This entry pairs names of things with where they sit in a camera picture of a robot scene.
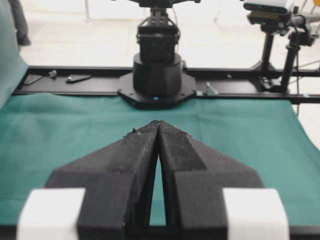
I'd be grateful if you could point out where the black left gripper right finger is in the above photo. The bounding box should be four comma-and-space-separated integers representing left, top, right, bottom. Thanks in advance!
158, 121, 264, 240

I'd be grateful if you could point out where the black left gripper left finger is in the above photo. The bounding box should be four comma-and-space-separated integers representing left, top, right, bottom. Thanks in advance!
45, 120, 160, 240

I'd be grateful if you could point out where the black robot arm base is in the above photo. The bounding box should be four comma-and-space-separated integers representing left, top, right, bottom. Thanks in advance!
117, 0, 197, 108

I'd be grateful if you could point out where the green table cloth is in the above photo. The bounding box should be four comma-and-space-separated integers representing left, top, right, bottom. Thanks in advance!
0, 94, 320, 226

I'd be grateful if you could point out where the black tripod stand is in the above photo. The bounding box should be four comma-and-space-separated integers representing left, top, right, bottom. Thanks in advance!
260, 13, 320, 93

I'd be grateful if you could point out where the person leg in background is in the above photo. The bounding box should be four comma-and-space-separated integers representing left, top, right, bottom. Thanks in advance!
9, 0, 32, 46

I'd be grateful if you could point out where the black aluminium rail frame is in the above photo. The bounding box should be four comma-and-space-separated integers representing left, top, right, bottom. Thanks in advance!
13, 66, 320, 108

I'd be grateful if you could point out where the white camera on stand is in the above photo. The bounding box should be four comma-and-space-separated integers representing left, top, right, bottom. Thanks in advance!
243, 0, 294, 32

